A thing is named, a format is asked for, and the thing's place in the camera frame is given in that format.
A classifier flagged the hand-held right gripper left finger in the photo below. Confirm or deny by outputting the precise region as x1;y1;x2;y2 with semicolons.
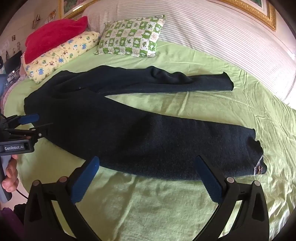
23;156;100;241

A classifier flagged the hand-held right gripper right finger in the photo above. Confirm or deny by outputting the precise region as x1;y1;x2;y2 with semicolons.
194;155;270;241

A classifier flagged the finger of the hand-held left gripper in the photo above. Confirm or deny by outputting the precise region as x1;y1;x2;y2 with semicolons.
9;122;54;141
3;113;40;127

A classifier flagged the black towel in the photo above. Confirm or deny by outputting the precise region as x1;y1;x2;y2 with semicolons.
23;65;268;181

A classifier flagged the person's left hand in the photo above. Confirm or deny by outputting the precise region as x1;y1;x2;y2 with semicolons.
2;154;19;192

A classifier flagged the green bed sheet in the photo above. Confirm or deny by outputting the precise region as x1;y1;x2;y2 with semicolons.
5;39;296;241

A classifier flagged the black monitor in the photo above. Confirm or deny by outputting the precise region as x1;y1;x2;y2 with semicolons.
4;50;23;73

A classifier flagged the yellow cartoon print pillow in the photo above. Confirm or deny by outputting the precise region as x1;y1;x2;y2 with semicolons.
23;31;101;84

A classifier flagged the dark purple cloth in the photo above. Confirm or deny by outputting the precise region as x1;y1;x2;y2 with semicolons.
0;206;25;241

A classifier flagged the red fluffy pillow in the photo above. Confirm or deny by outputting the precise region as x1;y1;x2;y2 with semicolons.
24;16;89;64

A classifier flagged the green frog checked pillow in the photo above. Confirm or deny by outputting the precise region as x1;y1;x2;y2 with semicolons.
94;15;166;58

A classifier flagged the white striped bolster headboard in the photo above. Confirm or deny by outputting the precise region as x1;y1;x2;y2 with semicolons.
82;0;296;107

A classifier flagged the black cable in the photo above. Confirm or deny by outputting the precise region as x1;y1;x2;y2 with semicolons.
13;189;29;200

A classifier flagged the large gold picture frame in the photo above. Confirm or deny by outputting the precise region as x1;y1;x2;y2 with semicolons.
208;0;277;32

